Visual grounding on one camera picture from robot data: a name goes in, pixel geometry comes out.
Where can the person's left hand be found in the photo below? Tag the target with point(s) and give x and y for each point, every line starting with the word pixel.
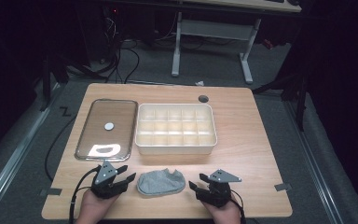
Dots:
pixel 93 208

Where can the clear plastic box lid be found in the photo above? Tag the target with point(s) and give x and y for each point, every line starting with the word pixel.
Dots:
pixel 107 143

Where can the white crumpled paper scrap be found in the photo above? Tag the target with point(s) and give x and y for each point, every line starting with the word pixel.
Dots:
pixel 199 83

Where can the grey tape piece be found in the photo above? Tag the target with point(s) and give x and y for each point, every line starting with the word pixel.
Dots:
pixel 282 187
pixel 51 191

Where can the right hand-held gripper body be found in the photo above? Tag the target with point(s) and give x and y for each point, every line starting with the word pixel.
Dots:
pixel 219 193

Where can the grey sock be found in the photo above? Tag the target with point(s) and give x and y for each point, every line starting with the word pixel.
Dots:
pixel 161 183

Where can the black metal stand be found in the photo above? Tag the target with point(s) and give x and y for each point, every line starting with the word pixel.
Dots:
pixel 48 81
pixel 295 90

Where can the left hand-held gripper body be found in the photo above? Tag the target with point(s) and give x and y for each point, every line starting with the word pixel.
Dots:
pixel 105 174

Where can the cream divided storage box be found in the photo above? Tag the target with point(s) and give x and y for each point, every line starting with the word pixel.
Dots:
pixel 175 130

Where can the metal floor rail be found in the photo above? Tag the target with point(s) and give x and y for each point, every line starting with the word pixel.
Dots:
pixel 313 161
pixel 15 152

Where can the person's right hand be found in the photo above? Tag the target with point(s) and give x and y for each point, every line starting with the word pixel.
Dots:
pixel 227 214

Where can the desk with white legs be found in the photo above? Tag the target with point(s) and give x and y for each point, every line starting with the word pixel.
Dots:
pixel 214 29

